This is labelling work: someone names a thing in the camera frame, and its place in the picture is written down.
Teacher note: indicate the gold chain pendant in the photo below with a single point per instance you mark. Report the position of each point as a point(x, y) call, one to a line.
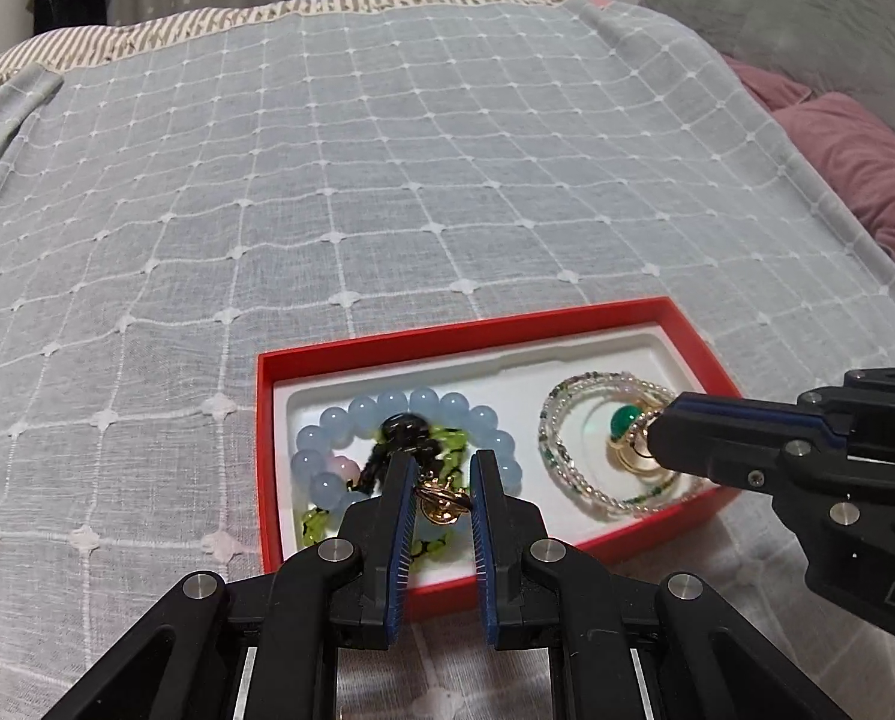
point(441, 502)

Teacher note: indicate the grey checked bedspread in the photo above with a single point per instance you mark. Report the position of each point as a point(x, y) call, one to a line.
point(165, 219)

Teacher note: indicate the striped bed sheet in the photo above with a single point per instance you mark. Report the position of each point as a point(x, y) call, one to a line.
point(65, 49)

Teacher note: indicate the red jewelry box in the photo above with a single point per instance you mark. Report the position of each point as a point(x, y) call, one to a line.
point(546, 392)

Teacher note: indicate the black bead charm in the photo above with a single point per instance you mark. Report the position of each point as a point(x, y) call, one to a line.
point(404, 433)

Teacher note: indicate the pink pillow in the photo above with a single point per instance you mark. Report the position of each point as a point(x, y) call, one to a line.
point(849, 147)

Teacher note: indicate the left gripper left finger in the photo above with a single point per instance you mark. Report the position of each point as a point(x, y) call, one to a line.
point(267, 646)

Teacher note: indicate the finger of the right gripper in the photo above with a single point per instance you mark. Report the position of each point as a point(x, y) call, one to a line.
point(731, 452)
point(757, 411)

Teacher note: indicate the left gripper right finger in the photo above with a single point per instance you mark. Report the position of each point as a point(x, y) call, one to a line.
point(619, 647)

